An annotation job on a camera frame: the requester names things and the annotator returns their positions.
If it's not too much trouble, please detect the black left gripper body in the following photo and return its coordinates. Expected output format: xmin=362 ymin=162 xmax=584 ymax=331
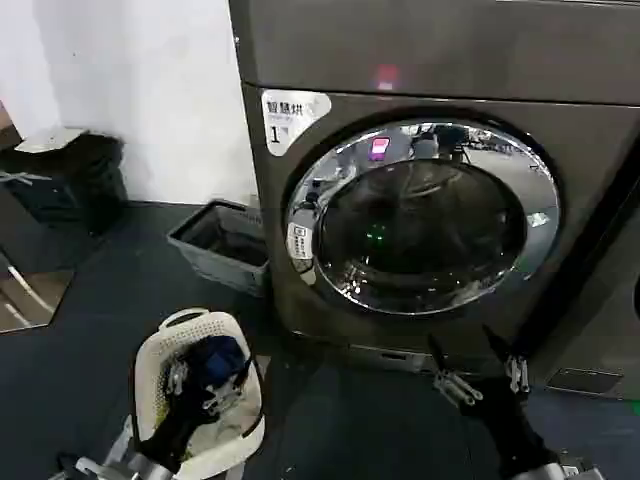
xmin=139 ymin=390 xmax=217 ymax=467

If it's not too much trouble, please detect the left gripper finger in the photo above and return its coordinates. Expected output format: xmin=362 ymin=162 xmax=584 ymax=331
xmin=163 ymin=349 xmax=191 ymax=400
xmin=201 ymin=355 xmax=255 ymax=416

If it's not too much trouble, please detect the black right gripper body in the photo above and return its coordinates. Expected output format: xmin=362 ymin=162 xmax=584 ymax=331
xmin=459 ymin=378 xmax=559 ymax=474

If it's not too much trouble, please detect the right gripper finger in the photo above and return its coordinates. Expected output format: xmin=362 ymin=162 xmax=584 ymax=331
xmin=427 ymin=332 xmax=485 ymax=405
xmin=481 ymin=323 xmax=531 ymax=397

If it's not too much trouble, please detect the pale cloth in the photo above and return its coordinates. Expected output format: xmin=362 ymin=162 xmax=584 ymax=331
xmin=192 ymin=392 xmax=262 ymax=459

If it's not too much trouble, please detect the dark garment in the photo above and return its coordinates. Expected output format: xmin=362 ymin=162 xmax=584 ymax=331
xmin=169 ymin=337 xmax=251 ymax=401

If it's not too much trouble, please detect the white perforated laundry basket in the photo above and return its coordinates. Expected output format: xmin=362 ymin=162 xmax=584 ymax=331
xmin=130 ymin=308 xmax=267 ymax=480

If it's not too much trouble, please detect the blue cloth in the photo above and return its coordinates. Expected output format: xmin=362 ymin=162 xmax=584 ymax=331
xmin=198 ymin=336 xmax=247 ymax=387

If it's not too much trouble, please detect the grey rectangular floor bin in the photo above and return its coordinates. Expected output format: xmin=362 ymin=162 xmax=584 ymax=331
xmin=166 ymin=198 xmax=272 ymax=299

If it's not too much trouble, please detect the round glass dryer door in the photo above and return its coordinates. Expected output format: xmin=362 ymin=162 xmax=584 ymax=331
xmin=282 ymin=119 xmax=561 ymax=318

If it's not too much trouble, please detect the small white door sticker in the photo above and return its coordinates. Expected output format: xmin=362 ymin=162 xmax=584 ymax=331
xmin=285 ymin=221 xmax=318 ymax=288

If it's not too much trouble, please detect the dark storage box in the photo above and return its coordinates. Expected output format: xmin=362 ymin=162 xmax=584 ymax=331
xmin=0 ymin=168 xmax=80 ymax=274

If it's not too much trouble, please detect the black trash bin with lid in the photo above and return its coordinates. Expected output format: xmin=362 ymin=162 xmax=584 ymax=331
xmin=13 ymin=126 xmax=129 ymax=237

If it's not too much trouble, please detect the white label sticker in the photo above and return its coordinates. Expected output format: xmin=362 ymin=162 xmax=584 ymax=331
xmin=260 ymin=88 xmax=333 ymax=158

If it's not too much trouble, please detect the grey dryer with round door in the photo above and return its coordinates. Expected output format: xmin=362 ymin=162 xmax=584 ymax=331
xmin=228 ymin=0 xmax=640 ymax=377

